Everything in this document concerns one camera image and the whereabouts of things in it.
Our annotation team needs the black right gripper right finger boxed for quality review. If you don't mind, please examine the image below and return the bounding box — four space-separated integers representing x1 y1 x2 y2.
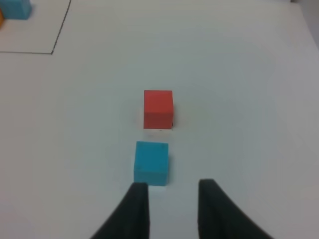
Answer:
197 179 271 239

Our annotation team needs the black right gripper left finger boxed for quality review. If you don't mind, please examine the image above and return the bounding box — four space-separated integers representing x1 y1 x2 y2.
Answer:
92 183 150 239

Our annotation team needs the red cube block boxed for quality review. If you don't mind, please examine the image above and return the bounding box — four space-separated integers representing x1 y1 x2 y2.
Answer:
144 90 174 129

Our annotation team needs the blue template cube block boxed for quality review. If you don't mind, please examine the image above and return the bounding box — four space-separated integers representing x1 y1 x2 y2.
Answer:
0 0 32 20

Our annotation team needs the orange template cube block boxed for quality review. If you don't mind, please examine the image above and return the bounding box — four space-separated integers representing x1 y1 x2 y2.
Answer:
0 9 4 27

